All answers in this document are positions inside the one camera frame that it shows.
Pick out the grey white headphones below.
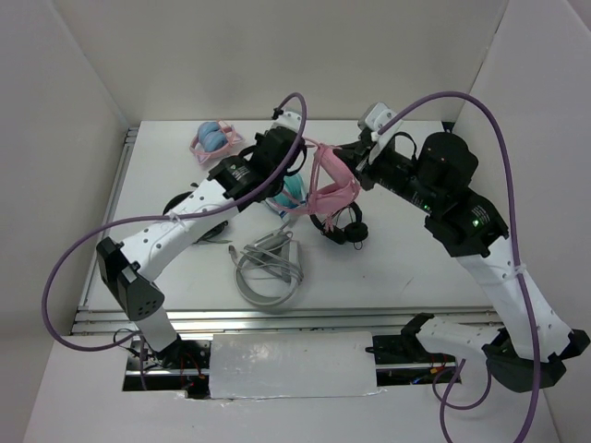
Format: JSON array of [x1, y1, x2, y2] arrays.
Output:
[[228, 222, 305, 311]]

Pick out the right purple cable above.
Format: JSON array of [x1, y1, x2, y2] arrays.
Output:
[[376, 90, 541, 443]]

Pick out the aluminium rail frame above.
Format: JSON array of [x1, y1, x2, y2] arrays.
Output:
[[71, 121, 501, 340]]

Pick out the teal white headphones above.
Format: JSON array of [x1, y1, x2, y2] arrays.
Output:
[[264, 173, 308, 222]]

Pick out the pink blue cat-ear headphones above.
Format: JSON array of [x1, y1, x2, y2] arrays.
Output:
[[189, 120, 245, 165]]

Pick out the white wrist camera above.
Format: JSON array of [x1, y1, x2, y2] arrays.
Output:
[[270, 107, 305, 134], [357, 102, 402, 147]]

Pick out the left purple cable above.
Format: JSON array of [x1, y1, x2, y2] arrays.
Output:
[[42, 93, 308, 393]]

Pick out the white tape sheet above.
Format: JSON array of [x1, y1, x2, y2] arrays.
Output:
[[209, 331, 379, 400]]

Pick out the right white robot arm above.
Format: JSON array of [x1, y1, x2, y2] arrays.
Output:
[[335, 132, 590, 393]]

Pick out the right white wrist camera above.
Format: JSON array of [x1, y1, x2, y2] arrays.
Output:
[[357, 102, 402, 147]]

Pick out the purple cable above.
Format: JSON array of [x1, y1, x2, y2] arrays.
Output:
[[376, 90, 541, 443], [42, 93, 308, 393]]

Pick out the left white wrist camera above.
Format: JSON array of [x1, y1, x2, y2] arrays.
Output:
[[270, 107, 305, 134]]

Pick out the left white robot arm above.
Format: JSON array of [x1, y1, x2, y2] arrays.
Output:
[[96, 126, 306, 368]]

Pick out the black on-ear headphones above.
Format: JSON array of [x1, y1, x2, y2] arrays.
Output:
[[309, 202, 368, 245]]

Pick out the black gaming headset with mic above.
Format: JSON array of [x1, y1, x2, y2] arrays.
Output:
[[162, 191, 229, 245]]

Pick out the large pink headphones with cable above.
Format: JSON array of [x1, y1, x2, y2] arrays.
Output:
[[294, 138, 361, 232]]

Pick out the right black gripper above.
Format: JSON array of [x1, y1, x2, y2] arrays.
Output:
[[332, 138, 440, 213]]

